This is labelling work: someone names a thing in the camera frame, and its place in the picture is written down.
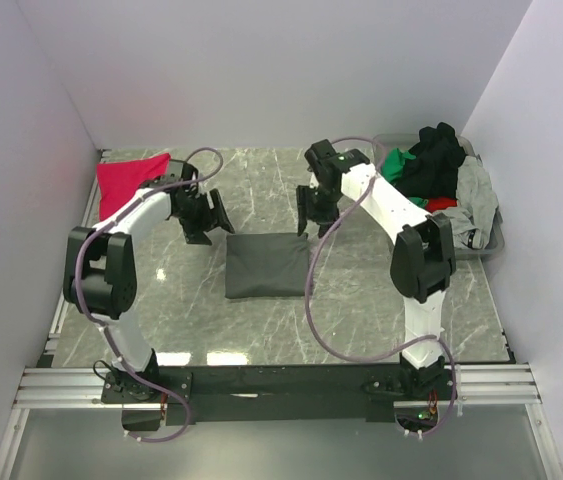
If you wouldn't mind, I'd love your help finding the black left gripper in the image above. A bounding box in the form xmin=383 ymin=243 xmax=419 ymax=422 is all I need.
xmin=174 ymin=189 xmax=234 ymax=246

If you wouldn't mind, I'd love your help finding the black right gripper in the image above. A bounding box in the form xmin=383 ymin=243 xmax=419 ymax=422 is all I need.
xmin=294 ymin=185 xmax=340 ymax=239

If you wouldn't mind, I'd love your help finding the dark grey t shirt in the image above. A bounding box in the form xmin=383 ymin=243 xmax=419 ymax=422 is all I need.
xmin=225 ymin=233 xmax=310 ymax=300

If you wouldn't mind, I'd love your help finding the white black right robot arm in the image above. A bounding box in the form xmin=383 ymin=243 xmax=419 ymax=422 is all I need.
xmin=297 ymin=155 xmax=456 ymax=399

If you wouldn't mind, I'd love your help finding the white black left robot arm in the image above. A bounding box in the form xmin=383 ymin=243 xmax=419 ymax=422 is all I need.
xmin=63 ymin=186 xmax=234 ymax=402

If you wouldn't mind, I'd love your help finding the green t shirt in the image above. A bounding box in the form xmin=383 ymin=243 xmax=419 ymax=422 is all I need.
xmin=380 ymin=148 xmax=428 ymax=209

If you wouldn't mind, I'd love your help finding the folded pink t shirt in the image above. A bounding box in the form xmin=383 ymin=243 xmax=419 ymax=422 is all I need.
xmin=96 ymin=153 xmax=171 ymax=221

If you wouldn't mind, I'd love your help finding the grey plastic bin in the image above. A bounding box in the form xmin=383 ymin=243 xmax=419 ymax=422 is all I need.
xmin=371 ymin=132 xmax=506 ymax=260

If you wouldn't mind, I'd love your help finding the red t shirt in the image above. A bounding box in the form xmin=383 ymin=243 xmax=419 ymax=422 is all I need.
xmin=425 ymin=197 xmax=457 ymax=213

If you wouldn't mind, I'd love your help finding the black t shirt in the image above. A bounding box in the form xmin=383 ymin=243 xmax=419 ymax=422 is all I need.
xmin=396 ymin=122 xmax=467 ymax=199

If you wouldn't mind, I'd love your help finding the light grey t shirt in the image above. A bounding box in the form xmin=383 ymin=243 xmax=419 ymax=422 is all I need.
xmin=443 ymin=156 xmax=499 ymax=251

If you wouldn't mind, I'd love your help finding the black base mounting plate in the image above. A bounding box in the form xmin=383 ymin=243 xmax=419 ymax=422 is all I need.
xmin=100 ymin=363 xmax=467 ymax=427

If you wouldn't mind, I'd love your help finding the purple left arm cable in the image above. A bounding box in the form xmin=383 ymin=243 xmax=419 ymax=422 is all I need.
xmin=74 ymin=146 xmax=225 ymax=444

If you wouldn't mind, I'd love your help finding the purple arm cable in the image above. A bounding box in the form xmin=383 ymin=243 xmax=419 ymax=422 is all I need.
xmin=303 ymin=136 xmax=459 ymax=442
xmin=74 ymin=146 xmax=225 ymax=444

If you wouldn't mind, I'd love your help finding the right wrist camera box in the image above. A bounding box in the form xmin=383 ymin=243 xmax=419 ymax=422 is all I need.
xmin=304 ymin=140 xmax=370 ymax=175

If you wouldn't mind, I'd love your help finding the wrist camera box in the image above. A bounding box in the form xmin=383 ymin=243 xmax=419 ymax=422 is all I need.
xmin=159 ymin=159 xmax=198 ymax=184
xmin=304 ymin=140 xmax=370 ymax=175

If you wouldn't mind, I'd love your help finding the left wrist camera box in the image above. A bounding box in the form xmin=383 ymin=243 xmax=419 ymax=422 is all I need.
xmin=159 ymin=159 xmax=198 ymax=184

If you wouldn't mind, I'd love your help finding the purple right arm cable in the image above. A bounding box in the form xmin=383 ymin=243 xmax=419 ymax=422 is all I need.
xmin=303 ymin=136 xmax=459 ymax=442

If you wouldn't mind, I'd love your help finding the aluminium frame rail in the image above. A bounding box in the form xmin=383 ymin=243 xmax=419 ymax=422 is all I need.
xmin=13 ymin=364 xmax=542 ymax=409

